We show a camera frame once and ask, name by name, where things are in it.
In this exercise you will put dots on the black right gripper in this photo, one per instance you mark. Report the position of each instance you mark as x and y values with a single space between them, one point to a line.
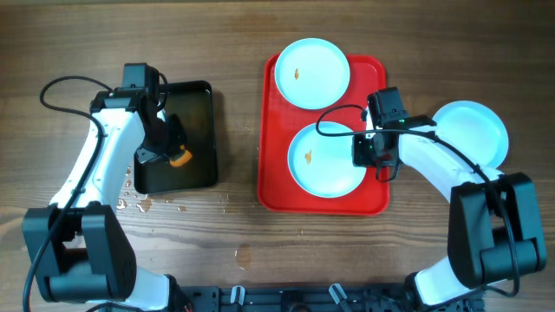
361 157

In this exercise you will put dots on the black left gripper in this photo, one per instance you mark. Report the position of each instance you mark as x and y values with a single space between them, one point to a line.
148 152

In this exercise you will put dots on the green orange scrub sponge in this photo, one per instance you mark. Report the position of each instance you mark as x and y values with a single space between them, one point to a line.
181 157

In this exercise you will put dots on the white plate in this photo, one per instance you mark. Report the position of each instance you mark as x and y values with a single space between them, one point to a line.
320 160

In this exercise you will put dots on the white plate tray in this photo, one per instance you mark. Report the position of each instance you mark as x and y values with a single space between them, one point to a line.
312 73
476 130

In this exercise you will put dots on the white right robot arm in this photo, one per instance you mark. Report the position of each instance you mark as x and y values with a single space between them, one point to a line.
494 228

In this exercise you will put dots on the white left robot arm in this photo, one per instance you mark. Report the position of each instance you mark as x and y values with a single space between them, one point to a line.
78 250

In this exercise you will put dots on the black water tray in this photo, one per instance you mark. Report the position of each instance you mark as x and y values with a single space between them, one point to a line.
191 103

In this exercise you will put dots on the red serving tray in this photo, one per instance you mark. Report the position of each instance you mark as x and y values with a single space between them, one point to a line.
281 121

